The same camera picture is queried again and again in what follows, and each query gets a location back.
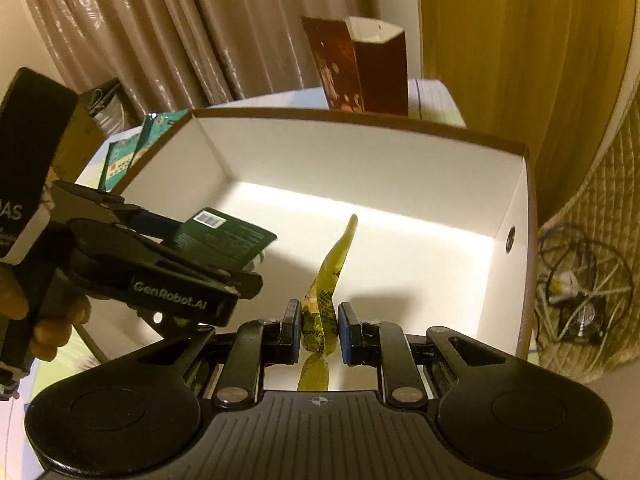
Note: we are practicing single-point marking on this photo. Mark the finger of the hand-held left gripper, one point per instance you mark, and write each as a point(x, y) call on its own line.
point(240, 282)
point(150, 222)

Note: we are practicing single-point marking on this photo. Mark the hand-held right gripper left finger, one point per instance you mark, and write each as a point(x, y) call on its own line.
point(295, 332)

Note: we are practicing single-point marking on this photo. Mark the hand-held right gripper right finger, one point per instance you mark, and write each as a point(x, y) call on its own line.
point(346, 335)

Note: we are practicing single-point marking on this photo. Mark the dark green battery pack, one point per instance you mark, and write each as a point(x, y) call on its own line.
point(225, 237)

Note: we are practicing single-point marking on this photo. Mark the yellow snack packet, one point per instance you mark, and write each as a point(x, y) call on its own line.
point(332, 270)

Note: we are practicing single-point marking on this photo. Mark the white cardboard box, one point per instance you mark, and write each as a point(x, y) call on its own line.
point(350, 170)

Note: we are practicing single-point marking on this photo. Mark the person's left hand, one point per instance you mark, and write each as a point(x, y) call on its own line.
point(50, 337)

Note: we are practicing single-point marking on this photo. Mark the green printed packet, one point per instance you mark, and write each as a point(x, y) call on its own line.
point(160, 132)
point(120, 165)

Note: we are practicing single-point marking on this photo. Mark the beige curtain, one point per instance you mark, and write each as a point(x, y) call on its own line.
point(150, 25)

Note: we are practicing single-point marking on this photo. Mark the dark red gift box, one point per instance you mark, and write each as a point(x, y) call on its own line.
point(380, 80)

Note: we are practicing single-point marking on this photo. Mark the quilted chair cover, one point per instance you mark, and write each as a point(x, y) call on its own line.
point(600, 185)

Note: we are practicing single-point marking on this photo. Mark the wooden door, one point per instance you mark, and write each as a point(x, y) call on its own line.
point(500, 35)

